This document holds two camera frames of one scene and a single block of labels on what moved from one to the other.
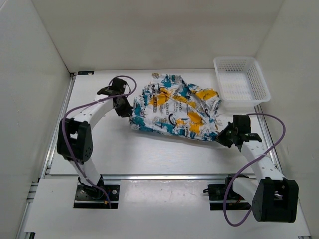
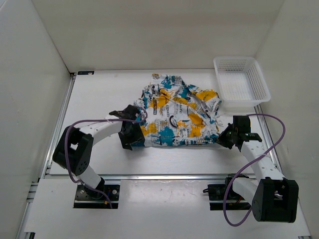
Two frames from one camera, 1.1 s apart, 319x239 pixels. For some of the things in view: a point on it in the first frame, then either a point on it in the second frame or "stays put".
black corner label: x=85 y=72 stays put
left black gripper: x=127 y=110 to x=137 y=136
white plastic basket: x=242 y=84 stays put
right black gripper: x=221 y=137 stays put
